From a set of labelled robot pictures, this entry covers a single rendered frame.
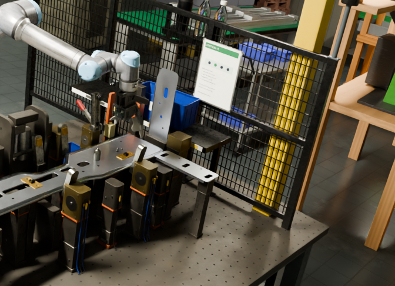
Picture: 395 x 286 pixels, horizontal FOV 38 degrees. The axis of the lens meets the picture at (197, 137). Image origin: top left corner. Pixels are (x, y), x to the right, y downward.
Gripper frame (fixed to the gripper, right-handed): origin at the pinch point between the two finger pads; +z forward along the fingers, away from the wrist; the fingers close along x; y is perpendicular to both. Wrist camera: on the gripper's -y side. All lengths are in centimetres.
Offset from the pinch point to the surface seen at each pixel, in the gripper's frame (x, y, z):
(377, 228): 74, -187, 115
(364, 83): 14, -270, 49
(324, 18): 48, -66, -50
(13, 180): -10, 52, 6
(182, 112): 0.4, -37.3, 3.4
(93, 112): -19.5, 1.5, -2.0
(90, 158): -6.8, 15.7, 10.2
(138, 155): 12.3, 7.7, 3.6
